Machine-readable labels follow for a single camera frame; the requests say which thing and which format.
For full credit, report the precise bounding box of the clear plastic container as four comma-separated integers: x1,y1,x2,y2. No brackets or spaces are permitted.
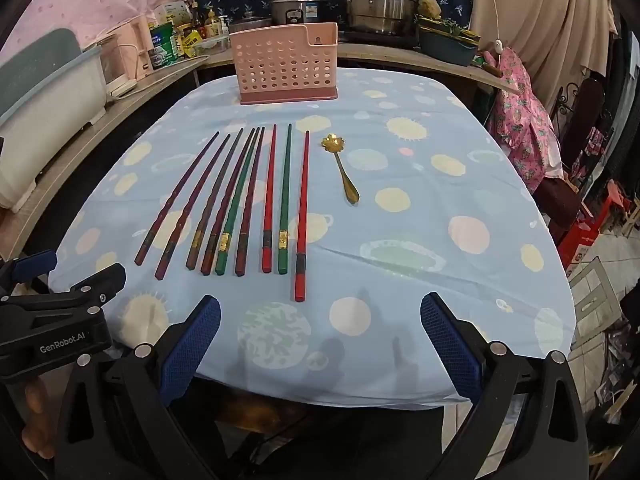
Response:
192,35,233,57

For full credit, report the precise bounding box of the steel bowl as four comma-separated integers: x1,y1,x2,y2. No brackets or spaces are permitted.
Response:
230,16,273,35

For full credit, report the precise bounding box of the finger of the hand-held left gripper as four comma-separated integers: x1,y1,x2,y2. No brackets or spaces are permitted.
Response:
0,262,127,329
0,252,58,291

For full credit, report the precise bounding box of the beige curtain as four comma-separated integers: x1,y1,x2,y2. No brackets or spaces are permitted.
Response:
470,0,618,111

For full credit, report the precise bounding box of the grey-green plastic lid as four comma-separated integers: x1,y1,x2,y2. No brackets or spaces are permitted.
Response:
0,27,86,111

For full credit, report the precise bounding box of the maroon chopstick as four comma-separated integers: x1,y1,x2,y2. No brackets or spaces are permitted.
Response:
134,131,221,267
154,133,232,282

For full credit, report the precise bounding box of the black metal chair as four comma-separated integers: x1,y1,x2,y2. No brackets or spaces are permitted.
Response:
532,77,608,231

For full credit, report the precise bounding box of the pink kitchen appliance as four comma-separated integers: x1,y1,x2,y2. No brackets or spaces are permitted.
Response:
100,15,153,98

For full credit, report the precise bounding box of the pink floral garment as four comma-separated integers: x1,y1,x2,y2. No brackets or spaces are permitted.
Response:
487,47,566,193

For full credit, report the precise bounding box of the green chopstick gold band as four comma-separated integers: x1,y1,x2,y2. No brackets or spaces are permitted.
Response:
215,126,263,276
277,123,293,276

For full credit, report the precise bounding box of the brown chopstick gold band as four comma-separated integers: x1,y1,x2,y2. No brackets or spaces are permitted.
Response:
185,128,245,270

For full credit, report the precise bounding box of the blue planet print tablecloth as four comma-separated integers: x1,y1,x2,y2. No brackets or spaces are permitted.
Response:
55,67,578,406

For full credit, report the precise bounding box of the white plastic tub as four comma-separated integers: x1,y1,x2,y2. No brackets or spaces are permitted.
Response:
0,42,108,211

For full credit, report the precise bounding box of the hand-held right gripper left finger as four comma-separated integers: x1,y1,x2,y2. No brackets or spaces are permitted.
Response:
52,294,223,480

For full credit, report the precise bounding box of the white green packet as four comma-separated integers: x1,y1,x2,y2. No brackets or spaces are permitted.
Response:
152,2,188,26

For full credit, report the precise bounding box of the red box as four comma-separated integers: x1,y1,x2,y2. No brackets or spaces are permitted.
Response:
557,195,633,273

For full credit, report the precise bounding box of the green can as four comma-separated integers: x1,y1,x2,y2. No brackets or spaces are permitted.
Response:
149,22,182,68

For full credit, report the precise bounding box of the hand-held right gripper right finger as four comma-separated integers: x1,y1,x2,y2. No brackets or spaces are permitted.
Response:
419,291,591,480

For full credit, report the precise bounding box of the gold spoon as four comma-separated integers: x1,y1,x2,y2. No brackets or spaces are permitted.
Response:
320,133,361,206

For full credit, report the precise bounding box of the dark blue basin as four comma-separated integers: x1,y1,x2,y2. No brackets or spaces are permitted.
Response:
417,25,481,67

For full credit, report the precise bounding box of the pink perforated utensil holder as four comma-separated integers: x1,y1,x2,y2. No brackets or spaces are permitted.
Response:
229,22,340,107

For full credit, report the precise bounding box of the person's left hand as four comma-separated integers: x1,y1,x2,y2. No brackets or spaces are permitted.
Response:
22,372,58,461

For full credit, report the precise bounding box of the white cable with switch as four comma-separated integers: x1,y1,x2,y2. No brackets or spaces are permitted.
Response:
487,0,506,56

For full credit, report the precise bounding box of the steel rice cooker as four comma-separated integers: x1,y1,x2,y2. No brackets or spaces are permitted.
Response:
270,0,328,26

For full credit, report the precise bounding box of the yellow packet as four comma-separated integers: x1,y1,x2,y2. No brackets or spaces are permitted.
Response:
180,30,203,58

